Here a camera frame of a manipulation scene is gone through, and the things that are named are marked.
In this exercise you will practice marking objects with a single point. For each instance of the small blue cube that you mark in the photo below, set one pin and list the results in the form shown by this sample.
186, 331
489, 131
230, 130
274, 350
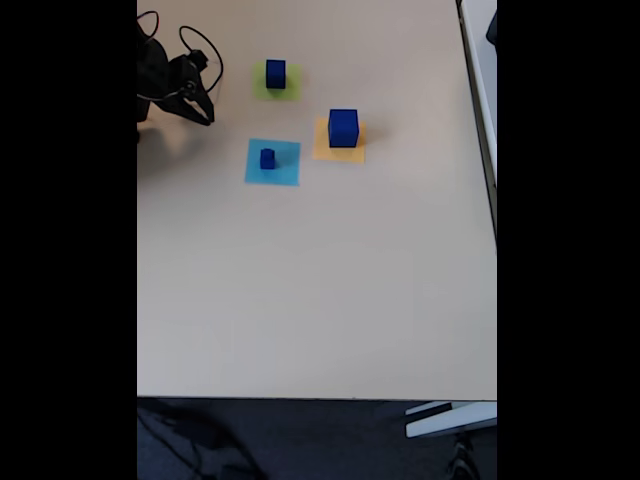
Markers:
267, 162

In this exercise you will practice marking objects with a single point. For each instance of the green paper square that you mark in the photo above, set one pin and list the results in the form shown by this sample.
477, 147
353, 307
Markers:
295, 92

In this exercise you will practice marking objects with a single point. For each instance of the light blue paper square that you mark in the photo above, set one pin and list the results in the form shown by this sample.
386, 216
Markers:
287, 172

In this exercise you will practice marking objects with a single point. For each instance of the orange paper square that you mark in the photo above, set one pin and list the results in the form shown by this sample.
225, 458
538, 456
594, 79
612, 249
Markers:
322, 150

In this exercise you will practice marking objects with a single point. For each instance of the medium blue cube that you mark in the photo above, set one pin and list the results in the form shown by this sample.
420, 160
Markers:
275, 75

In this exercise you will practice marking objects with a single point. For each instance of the large blue cube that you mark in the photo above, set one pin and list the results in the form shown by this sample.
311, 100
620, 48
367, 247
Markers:
344, 132

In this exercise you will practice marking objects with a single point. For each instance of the white neighbouring table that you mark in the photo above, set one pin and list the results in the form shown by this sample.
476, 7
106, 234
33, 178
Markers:
482, 100

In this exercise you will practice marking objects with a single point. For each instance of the dark blue object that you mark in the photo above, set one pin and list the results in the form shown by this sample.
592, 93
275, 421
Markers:
493, 30

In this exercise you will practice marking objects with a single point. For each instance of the white table foot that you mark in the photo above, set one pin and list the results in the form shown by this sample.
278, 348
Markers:
450, 420

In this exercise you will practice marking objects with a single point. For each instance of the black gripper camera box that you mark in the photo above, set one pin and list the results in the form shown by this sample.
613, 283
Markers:
197, 59

